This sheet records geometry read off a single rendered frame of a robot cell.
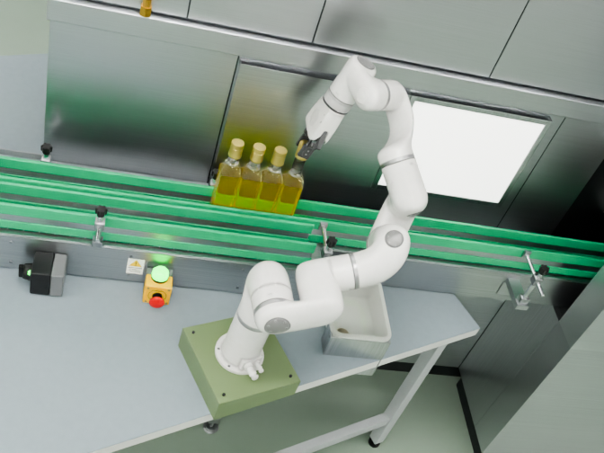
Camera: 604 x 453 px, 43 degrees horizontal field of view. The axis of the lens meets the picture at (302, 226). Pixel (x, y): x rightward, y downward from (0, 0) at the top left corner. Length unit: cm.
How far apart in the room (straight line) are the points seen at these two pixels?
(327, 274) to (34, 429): 74
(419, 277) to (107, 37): 112
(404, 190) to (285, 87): 47
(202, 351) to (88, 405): 30
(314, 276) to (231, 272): 44
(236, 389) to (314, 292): 35
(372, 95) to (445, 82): 37
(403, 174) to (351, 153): 44
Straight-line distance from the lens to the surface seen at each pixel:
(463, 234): 240
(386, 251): 174
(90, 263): 211
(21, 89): 274
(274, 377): 196
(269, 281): 172
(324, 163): 222
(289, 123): 212
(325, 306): 168
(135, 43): 202
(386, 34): 203
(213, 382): 190
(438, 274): 236
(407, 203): 179
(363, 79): 183
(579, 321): 251
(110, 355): 200
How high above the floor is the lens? 238
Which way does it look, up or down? 42 degrees down
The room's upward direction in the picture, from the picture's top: 21 degrees clockwise
